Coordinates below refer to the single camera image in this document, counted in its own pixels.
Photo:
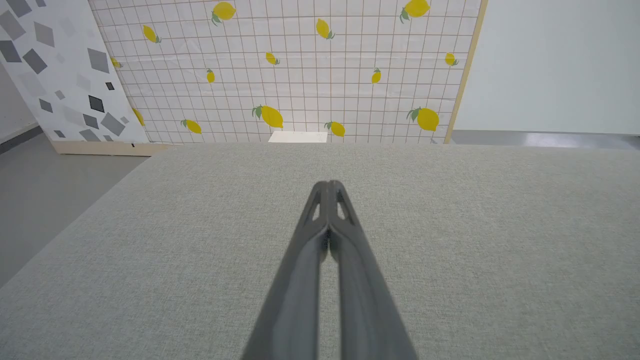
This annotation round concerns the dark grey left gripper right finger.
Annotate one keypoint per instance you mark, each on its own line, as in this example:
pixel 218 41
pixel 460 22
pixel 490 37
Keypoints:
pixel 362 290

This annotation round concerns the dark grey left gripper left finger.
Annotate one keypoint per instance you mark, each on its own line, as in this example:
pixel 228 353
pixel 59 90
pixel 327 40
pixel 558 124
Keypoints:
pixel 300 280

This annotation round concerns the white box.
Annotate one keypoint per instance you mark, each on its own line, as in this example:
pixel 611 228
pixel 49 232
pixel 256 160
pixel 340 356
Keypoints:
pixel 298 137

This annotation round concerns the wood-framed lemon print panel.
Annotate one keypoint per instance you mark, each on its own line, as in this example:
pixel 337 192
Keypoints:
pixel 300 90

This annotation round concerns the white panel with grey shards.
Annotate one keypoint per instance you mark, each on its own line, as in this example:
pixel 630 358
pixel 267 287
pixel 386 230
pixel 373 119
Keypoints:
pixel 65 75

